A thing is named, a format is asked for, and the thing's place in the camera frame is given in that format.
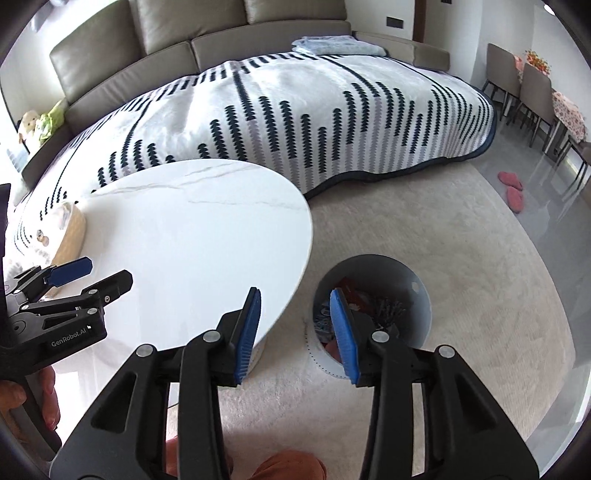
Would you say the white patterned blanket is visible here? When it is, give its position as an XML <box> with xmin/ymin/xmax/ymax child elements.
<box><xmin>9</xmin><ymin>52</ymin><xmax>497</xmax><ymax>259</ymax></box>

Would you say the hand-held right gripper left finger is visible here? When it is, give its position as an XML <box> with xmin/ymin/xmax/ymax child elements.
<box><xmin>65</xmin><ymin>286</ymin><xmax>262</xmax><ymax>480</ymax></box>

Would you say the green plush toy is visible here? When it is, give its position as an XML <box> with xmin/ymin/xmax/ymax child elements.
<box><xmin>37</xmin><ymin>99</ymin><xmax>68</xmax><ymax>139</ymax></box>

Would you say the beige plush toy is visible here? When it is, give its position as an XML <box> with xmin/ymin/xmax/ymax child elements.
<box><xmin>17</xmin><ymin>110</ymin><xmax>41</xmax><ymax>148</ymax></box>

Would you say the grey leather sofa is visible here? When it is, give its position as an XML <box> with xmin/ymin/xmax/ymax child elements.
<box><xmin>21</xmin><ymin>0</ymin><xmax>451</xmax><ymax>185</ymax></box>

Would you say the person's leg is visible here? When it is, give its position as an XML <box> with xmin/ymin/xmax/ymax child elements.
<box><xmin>249</xmin><ymin>451</ymin><xmax>326</xmax><ymax>480</ymax></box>

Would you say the dining table floral cloth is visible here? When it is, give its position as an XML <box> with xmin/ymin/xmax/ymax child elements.
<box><xmin>515</xmin><ymin>51</ymin><xmax>591</xmax><ymax>139</ymax></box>

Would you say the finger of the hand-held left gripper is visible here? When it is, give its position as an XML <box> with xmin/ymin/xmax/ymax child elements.
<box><xmin>11</xmin><ymin>257</ymin><xmax>93</xmax><ymax>301</ymax></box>
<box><xmin>23</xmin><ymin>271</ymin><xmax>134</xmax><ymax>320</ymax></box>

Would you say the beige rug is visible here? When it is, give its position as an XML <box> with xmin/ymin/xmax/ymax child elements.
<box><xmin>166</xmin><ymin>161</ymin><xmax>575</xmax><ymax>480</ymax></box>

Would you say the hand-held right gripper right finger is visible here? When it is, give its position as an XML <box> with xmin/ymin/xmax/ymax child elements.
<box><xmin>329</xmin><ymin>288</ymin><xmax>543</xmax><ymax>480</ymax></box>

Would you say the light blue folded blanket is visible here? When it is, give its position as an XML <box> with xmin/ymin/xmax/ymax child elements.
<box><xmin>292</xmin><ymin>34</ymin><xmax>387</xmax><ymax>58</ymax></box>

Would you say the grey round trash bin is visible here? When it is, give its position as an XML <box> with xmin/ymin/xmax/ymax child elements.
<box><xmin>305</xmin><ymin>254</ymin><xmax>432</xmax><ymax>380</ymax></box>

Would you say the person's left hand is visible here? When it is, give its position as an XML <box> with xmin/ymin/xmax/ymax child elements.
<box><xmin>0</xmin><ymin>368</ymin><xmax>61</xmax><ymax>431</ymax></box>

